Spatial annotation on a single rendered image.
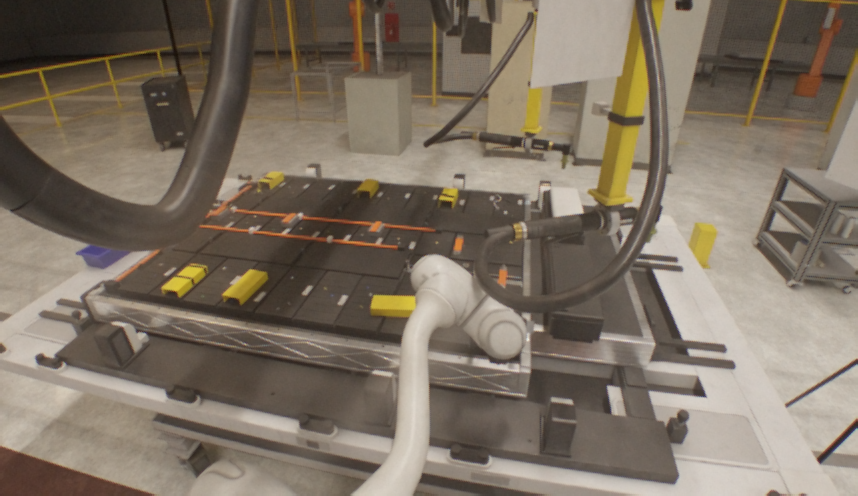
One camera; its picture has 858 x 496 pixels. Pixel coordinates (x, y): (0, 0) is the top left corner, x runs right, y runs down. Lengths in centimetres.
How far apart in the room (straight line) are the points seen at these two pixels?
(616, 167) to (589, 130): 476
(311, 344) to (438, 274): 60
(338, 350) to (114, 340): 72
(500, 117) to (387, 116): 149
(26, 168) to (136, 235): 7
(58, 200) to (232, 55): 16
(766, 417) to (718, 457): 26
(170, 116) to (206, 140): 682
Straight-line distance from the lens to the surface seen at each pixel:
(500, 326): 88
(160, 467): 256
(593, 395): 157
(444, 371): 131
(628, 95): 105
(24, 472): 291
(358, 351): 135
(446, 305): 90
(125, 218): 33
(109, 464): 270
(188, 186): 36
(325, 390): 139
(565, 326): 135
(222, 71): 38
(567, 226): 109
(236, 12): 40
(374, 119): 593
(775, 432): 164
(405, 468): 78
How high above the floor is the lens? 190
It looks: 28 degrees down
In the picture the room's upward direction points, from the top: straight up
